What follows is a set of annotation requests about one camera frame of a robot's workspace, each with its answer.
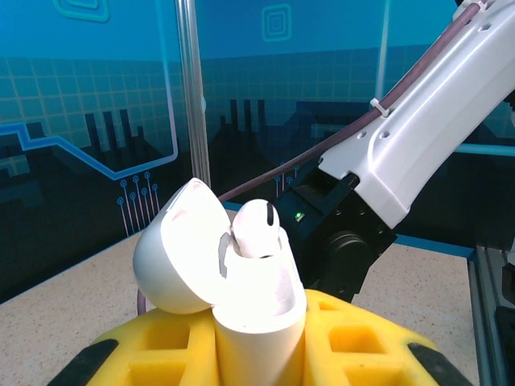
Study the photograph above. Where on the blue table edge strip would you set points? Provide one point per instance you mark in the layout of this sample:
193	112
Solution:
434	246

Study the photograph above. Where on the aluminium mounting rail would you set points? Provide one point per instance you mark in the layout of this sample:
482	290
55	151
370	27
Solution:
489	313

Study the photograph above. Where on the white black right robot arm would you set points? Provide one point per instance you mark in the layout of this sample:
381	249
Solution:
422	120

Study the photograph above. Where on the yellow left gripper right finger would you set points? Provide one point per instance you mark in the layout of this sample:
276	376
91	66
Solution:
362	354

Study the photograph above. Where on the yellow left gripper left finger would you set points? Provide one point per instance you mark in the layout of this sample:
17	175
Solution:
161	354

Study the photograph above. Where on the aluminium frame post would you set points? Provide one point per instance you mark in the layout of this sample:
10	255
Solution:
193	100

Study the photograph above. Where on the white earbud charging case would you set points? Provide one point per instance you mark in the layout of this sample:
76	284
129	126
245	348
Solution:
257	342

